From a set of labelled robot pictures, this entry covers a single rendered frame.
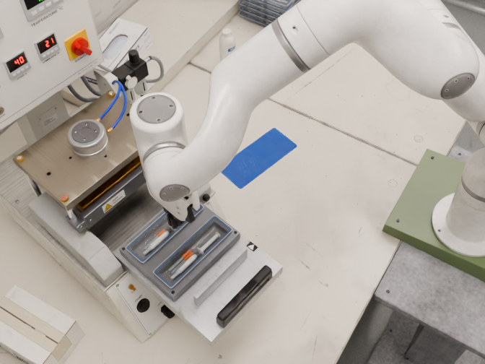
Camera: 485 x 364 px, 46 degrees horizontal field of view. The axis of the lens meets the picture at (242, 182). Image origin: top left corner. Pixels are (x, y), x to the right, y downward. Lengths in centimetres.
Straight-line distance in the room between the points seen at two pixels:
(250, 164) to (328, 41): 86
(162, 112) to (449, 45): 43
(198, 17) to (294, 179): 71
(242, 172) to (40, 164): 60
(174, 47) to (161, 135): 106
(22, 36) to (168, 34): 85
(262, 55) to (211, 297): 55
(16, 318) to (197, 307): 44
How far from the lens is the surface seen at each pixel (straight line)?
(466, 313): 152
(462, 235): 153
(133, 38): 188
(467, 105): 108
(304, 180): 163
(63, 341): 138
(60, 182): 123
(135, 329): 138
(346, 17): 83
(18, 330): 140
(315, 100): 182
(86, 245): 126
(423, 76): 89
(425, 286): 152
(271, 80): 86
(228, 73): 87
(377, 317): 228
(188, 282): 119
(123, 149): 125
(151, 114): 90
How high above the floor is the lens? 206
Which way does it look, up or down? 54 degrees down
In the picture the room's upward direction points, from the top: straight up
